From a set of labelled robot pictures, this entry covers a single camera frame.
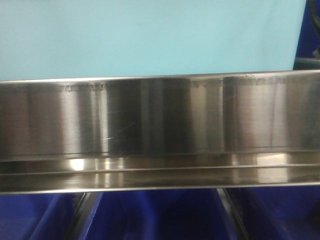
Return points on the light blue plastic bin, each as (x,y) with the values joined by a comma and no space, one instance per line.
(49,39)

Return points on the dark blue bin lower middle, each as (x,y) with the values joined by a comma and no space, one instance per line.
(181,214)

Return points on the dark blue bin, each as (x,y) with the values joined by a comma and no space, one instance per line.
(181,214)
(308,48)
(38,216)
(278,213)

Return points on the dark blue bin lower right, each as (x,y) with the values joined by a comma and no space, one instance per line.
(278,213)

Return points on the dark blue bin lower left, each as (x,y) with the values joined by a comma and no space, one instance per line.
(38,216)

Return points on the dark blue bin upper right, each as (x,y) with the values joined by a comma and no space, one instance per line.
(308,48)

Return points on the stainless steel shelf rail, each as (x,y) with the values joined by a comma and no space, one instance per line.
(160,132)

